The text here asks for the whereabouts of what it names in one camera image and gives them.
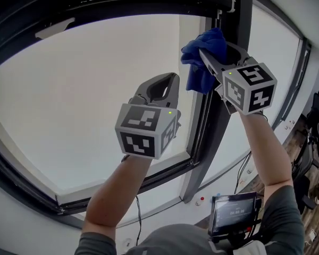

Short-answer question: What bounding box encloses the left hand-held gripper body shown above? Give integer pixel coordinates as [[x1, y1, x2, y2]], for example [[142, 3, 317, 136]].
[[114, 93, 182, 160]]

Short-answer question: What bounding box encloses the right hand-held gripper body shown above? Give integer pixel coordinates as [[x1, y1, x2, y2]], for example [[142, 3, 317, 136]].
[[214, 56, 279, 116]]

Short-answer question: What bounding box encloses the blue cleaning cloth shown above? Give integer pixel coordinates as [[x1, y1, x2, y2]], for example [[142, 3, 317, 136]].
[[180, 27, 228, 95]]

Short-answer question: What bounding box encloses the black window frame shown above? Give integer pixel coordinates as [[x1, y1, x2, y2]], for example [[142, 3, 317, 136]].
[[0, 0, 313, 230]]

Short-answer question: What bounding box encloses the person's right forearm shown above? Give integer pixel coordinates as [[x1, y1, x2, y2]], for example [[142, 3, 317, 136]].
[[238, 112, 295, 196]]

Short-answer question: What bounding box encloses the person's left forearm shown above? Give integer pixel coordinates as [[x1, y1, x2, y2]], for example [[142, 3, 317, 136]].
[[81, 152, 153, 235]]

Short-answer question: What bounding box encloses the small white oblong plastic piece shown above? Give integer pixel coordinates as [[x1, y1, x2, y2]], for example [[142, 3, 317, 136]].
[[34, 16, 76, 40]]

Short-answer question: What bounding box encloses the black chest-mounted monitor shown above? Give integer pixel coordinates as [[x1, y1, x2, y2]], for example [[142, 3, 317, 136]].
[[207, 191, 263, 244]]

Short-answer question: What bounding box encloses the person's grey shirt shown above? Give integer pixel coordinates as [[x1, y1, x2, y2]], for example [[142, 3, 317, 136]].
[[74, 184, 307, 255]]

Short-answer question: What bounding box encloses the white towel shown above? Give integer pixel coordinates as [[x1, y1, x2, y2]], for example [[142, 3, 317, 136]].
[[231, 240, 268, 255]]

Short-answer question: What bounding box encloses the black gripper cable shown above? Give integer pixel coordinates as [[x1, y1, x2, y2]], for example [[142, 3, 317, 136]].
[[135, 194, 143, 247], [233, 150, 253, 196]]

